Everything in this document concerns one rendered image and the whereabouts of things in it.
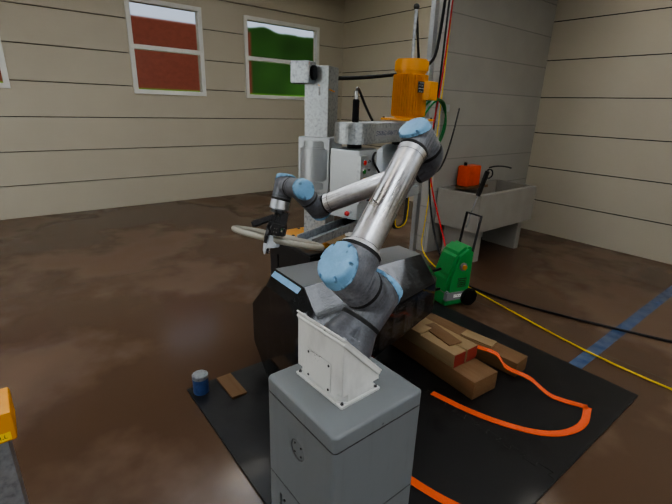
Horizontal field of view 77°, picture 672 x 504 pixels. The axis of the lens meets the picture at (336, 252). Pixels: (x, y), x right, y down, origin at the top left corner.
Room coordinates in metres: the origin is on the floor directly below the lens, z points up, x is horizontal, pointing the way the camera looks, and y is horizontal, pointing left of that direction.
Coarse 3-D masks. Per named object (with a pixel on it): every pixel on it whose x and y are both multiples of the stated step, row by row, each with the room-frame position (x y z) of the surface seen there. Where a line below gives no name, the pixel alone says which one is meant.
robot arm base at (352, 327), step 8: (344, 312) 1.30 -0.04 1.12; (352, 312) 1.28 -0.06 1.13; (336, 320) 1.27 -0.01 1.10; (344, 320) 1.26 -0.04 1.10; (352, 320) 1.26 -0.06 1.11; (360, 320) 1.25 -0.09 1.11; (328, 328) 1.25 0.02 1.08; (336, 328) 1.23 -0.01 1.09; (344, 328) 1.23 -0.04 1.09; (352, 328) 1.23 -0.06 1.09; (360, 328) 1.24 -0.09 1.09; (368, 328) 1.25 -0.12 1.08; (376, 328) 1.27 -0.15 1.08; (344, 336) 1.21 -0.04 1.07; (352, 336) 1.22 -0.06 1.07; (360, 336) 1.22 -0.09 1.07; (368, 336) 1.24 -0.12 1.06; (352, 344) 1.20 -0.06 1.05; (360, 344) 1.20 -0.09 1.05; (368, 344) 1.22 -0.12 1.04; (368, 352) 1.22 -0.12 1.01
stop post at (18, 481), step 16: (0, 400) 0.84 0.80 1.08; (0, 416) 0.79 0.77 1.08; (0, 432) 0.79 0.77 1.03; (16, 432) 0.81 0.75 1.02; (0, 448) 0.80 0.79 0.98; (0, 464) 0.79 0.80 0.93; (16, 464) 0.83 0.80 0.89; (0, 480) 0.79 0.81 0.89; (16, 480) 0.81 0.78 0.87; (0, 496) 0.78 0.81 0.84; (16, 496) 0.80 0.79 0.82
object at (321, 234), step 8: (328, 224) 2.53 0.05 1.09; (336, 224) 2.59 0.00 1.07; (352, 224) 2.54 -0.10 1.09; (304, 232) 2.35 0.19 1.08; (312, 232) 2.40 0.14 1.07; (320, 232) 2.46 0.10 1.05; (328, 232) 2.35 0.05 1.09; (336, 232) 2.41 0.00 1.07; (344, 232) 2.48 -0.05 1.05; (312, 240) 2.24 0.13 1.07; (320, 240) 2.29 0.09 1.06; (328, 240) 2.35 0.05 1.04
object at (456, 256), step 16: (464, 224) 3.95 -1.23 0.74; (480, 224) 3.78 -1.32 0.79; (448, 256) 3.77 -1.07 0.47; (464, 256) 3.70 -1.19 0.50; (448, 272) 3.68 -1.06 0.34; (464, 272) 3.71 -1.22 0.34; (448, 288) 3.67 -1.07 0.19; (464, 288) 3.72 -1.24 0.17; (448, 304) 3.69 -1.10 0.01; (464, 304) 3.68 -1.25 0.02
